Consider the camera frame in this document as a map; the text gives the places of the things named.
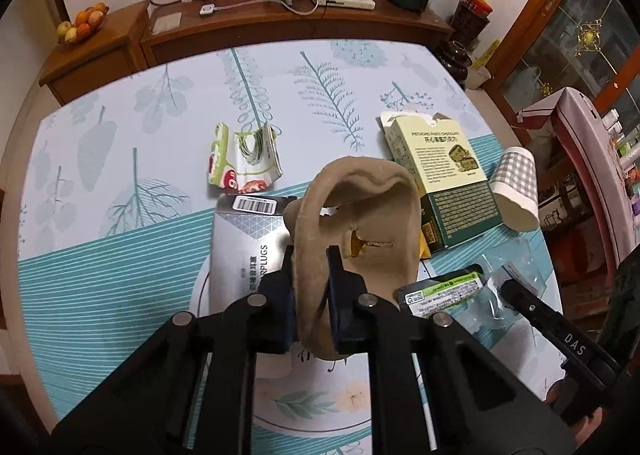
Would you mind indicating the green chocolate box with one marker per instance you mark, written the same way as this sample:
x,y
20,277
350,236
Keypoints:
x,y
457,204

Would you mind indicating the checkered paper cup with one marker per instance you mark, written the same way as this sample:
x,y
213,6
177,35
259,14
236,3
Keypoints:
x,y
514,185

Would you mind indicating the person's right hand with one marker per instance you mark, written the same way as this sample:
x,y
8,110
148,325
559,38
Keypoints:
x,y
586,426

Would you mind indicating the crushed green white carton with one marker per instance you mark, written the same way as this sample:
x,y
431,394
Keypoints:
x,y
244,162

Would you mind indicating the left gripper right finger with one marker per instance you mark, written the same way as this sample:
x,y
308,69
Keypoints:
x,y
353,312

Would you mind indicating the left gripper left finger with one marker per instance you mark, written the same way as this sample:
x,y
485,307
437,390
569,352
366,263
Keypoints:
x,y
276,320

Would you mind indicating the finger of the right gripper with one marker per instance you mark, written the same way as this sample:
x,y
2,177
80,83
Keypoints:
x,y
542,317

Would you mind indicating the silver earplugs box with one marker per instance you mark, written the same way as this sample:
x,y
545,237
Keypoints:
x,y
249,241

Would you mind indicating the clear plastic wrapper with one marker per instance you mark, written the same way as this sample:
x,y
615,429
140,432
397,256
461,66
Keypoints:
x,y
506,269

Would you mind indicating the fruit bowl with oranges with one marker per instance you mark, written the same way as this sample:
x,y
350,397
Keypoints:
x,y
86,23

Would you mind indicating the green label black packet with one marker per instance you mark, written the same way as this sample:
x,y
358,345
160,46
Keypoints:
x,y
426,299

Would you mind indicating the wooden sideboard cabinet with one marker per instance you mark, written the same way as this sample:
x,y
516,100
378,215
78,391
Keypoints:
x,y
132,39

